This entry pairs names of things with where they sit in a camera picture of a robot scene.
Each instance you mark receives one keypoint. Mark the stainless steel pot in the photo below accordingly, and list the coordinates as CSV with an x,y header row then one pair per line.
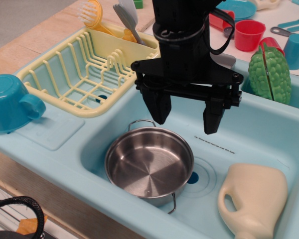
x,y
151,163

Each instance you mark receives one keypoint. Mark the yellow dish drying rack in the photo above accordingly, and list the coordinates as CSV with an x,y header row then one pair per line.
x,y
87,72

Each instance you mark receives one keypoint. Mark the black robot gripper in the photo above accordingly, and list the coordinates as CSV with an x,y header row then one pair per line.
x,y
186,69

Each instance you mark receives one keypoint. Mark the grey measuring spoon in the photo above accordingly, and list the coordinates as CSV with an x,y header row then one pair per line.
x,y
280,31

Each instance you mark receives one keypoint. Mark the grey plastic fork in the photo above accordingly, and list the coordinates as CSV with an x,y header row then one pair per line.
x,y
128,21

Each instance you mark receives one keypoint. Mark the red cup behind melon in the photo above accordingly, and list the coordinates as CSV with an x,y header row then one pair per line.
x,y
271,42

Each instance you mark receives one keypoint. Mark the teal plastic plate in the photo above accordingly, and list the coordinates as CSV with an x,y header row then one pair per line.
x,y
242,9

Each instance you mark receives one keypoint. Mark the cream plastic jug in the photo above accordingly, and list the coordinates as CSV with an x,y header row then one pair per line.
x,y
251,200

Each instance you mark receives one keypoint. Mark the cream toy item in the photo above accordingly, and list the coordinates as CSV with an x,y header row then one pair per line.
x,y
266,4

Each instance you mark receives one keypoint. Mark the green toy bitter melon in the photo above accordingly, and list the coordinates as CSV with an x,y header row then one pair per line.
x,y
269,75

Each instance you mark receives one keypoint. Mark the teal plastic cup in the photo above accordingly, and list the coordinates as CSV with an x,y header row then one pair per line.
x,y
17,106

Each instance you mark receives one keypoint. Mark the orange tape piece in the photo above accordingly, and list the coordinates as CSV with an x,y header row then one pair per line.
x,y
27,226

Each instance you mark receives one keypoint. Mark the light blue toy sink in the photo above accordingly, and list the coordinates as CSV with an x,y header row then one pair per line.
x,y
69,151

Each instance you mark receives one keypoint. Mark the yellow dish brush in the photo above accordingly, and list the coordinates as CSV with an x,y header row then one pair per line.
x,y
90,13

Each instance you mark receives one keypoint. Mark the blue plastic cup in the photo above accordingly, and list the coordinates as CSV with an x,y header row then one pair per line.
x,y
291,51

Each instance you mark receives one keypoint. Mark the green toy block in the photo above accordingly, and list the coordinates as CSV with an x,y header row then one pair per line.
x,y
138,4

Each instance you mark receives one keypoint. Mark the red cup behind arm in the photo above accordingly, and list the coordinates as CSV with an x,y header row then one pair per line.
x,y
219,23

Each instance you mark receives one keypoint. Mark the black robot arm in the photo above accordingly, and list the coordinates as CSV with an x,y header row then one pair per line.
x,y
185,19

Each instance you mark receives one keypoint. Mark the teal spatula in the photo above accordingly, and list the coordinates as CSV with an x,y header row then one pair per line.
x,y
292,26

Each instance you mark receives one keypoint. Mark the red plastic cup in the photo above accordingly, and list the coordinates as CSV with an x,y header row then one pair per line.
x,y
248,34

